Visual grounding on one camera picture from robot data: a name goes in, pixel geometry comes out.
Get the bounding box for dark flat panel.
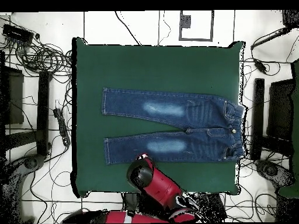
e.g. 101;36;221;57
266;78;295;141
0;66;25;125

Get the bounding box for black round stand base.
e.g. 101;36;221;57
22;154;46;170
255;159;293;186

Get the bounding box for blue denim jeans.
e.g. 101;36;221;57
101;87;246;165

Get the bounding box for black rod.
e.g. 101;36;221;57
250;26;291;50

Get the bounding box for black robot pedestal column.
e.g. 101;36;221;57
122;192;141;212

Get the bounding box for tangle of black cables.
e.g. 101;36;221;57
15;40;73;76

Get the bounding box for black power brick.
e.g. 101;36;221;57
253;58;269;75

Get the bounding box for small grey square patch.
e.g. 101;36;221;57
180;15;192;29

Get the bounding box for black corner box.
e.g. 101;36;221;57
281;9;299;29

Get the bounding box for long black floor cable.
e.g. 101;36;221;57
113;10;142;46

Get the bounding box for black power strip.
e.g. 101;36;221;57
205;192;228;222
53;107;71;147

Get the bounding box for dark green table cloth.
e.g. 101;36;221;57
71;37;246;198

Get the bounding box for grey square floor frame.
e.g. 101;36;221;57
179;10;214;42

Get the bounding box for black stand leg bar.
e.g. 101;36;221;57
251;78;266;161
36;71;51;156

